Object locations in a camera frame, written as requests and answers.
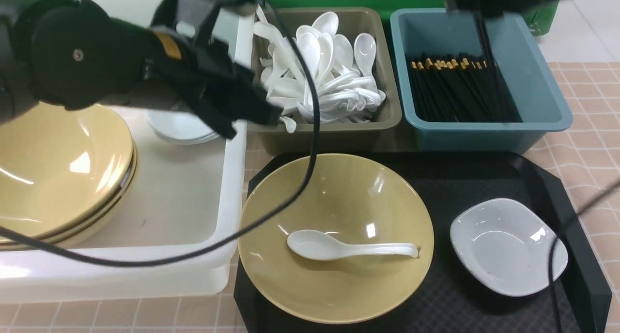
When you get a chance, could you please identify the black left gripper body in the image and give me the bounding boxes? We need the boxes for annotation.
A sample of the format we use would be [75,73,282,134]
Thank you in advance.
[142,0,282,139]

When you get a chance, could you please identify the yellow noodle bowl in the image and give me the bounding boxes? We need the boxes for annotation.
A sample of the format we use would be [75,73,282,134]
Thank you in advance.
[238,153,434,324]

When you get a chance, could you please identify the white soup spoon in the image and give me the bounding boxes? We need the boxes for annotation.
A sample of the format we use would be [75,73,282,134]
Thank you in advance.
[286,229,419,261]

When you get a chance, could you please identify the black chopsticks pair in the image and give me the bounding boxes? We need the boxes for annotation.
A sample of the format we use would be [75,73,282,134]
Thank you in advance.
[472,12,497,78]

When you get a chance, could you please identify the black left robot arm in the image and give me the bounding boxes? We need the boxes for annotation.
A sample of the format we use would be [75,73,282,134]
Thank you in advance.
[0,0,283,139]

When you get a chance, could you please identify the middle yellow stacked bowl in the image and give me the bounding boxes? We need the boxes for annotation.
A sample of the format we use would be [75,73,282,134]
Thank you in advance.
[0,139,138,246]

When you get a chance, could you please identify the yellow stacked bowl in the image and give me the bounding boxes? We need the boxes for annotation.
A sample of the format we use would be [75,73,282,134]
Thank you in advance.
[1,163,138,248]
[0,139,138,246]

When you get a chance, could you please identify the top yellow bowl in stack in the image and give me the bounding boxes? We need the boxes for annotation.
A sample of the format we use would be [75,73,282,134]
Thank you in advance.
[0,104,133,238]

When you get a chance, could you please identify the bottom yellow stacked bowl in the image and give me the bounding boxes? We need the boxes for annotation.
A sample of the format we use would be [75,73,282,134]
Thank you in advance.
[1,163,138,248]

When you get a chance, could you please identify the white plastic bin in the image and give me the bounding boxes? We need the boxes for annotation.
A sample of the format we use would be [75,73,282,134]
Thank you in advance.
[0,0,255,304]

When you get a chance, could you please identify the pile of white spoons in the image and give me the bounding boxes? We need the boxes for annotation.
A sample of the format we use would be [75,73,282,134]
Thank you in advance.
[253,7,386,133]

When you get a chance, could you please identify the brown spoon bin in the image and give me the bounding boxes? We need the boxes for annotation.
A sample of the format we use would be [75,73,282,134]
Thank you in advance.
[248,7,403,156]

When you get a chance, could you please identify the teal chopstick bin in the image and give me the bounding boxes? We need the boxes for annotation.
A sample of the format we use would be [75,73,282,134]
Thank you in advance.
[390,7,573,154]

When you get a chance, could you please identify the black chopsticks bundle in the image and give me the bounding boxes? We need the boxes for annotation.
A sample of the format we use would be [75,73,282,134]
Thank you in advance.
[406,53,523,123]

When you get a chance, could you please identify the black serving tray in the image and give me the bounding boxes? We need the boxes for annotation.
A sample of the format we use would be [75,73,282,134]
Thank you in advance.
[233,151,612,333]

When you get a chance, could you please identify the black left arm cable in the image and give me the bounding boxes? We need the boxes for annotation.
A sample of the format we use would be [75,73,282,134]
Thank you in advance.
[0,0,323,267]

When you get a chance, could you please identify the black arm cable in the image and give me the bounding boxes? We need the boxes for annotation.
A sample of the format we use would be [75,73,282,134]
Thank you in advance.
[0,0,323,267]
[547,178,620,333]

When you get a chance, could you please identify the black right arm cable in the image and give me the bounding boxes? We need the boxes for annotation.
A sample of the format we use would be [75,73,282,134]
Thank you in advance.
[547,178,620,333]

